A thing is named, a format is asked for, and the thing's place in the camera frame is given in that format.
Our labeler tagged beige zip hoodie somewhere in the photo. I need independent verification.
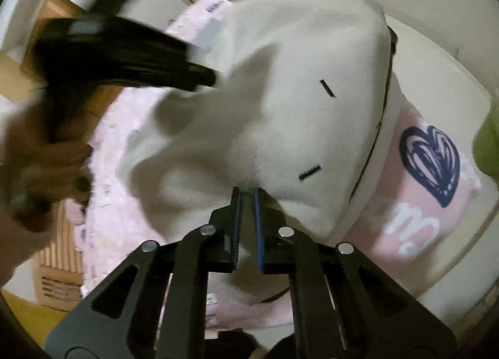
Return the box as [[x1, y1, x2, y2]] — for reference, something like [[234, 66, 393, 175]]
[[117, 0, 402, 305]]

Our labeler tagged green object at right edge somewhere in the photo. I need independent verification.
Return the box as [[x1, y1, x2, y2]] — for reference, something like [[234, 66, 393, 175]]
[[473, 103, 499, 182]]

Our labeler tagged person's left hand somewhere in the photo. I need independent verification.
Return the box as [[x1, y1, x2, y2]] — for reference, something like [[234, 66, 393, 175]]
[[2, 101, 93, 232]]

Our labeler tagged wooden slatted headboard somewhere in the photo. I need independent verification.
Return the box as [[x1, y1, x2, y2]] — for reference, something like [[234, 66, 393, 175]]
[[32, 203, 84, 312]]

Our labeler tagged grey laptop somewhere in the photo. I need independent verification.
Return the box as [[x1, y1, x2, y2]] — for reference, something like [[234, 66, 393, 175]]
[[190, 19, 224, 52]]

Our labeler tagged pink patterned bed blanket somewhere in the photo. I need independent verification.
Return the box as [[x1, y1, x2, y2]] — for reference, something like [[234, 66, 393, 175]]
[[63, 0, 482, 330]]

